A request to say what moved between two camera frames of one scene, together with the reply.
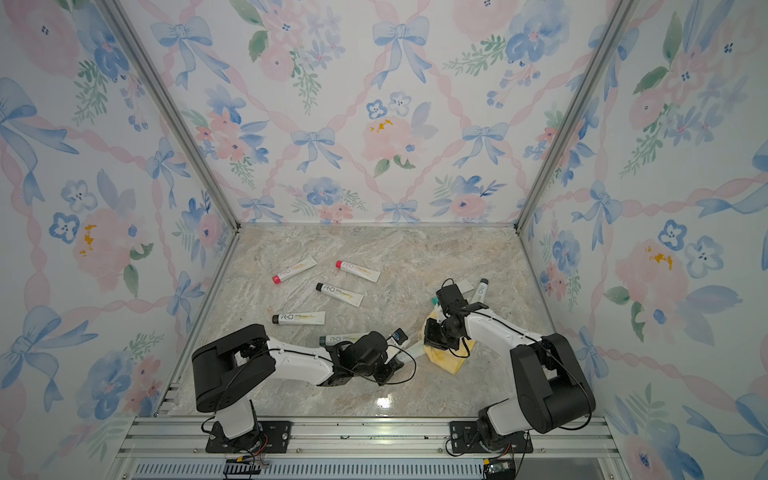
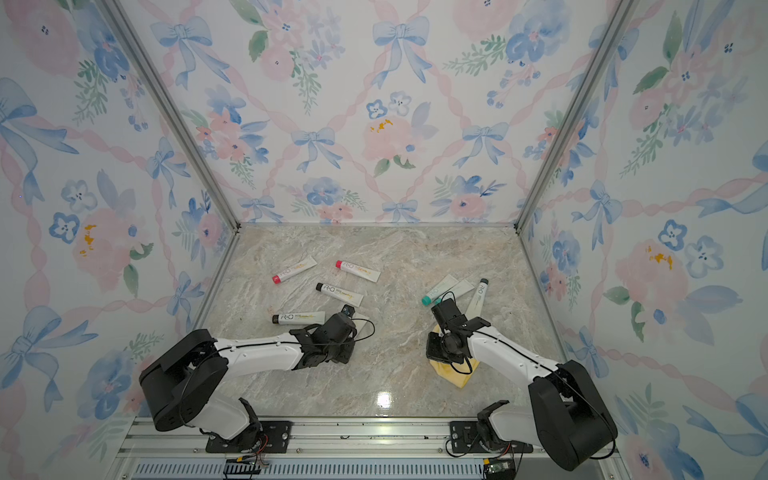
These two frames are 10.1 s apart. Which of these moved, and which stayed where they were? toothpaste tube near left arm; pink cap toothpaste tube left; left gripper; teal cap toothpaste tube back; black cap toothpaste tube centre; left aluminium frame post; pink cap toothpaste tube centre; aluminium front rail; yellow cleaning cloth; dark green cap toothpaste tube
Moved: teal cap toothpaste tube back; yellow cleaning cloth; left gripper; dark green cap toothpaste tube
Stayed: pink cap toothpaste tube centre; toothpaste tube near left arm; pink cap toothpaste tube left; aluminium front rail; left aluminium frame post; black cap toothpaste tube centre
